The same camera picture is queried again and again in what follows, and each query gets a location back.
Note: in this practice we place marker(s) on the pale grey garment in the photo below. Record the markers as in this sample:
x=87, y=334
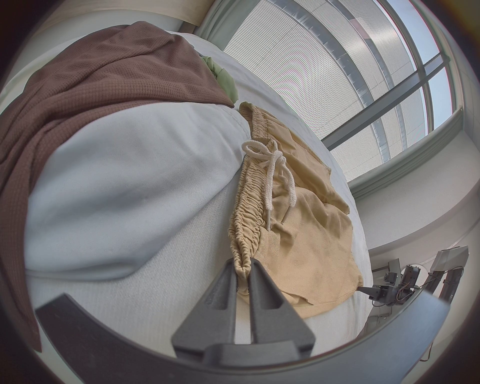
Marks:
x=131, y=187

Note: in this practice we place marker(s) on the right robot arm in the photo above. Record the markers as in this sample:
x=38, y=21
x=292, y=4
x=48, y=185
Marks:
x=448, y=258

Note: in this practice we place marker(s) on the grey-green curtain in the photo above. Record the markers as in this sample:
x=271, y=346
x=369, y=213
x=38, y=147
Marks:
x=412, y=157
x=217, y=18

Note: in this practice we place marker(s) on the brown garment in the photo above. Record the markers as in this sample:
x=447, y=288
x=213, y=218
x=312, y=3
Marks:
x=93, y=82

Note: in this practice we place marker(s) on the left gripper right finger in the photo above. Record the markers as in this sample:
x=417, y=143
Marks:
x=281, y=330

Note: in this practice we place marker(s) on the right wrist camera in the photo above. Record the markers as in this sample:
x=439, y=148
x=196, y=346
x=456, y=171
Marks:
x=390, y=278

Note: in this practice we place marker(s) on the green garment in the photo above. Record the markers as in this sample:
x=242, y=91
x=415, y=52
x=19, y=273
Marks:
x=223, y=80

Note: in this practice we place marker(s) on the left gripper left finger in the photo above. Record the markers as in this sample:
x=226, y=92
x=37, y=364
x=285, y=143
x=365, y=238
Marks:
x=195, y=332

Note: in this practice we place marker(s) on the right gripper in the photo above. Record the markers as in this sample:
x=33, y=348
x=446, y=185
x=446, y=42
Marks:
x=384, y=294

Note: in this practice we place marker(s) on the tan shorts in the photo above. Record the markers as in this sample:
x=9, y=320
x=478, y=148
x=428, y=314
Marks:
x=311, y=232

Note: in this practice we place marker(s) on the bed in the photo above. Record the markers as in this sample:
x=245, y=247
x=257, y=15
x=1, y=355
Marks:
x=150, y=311

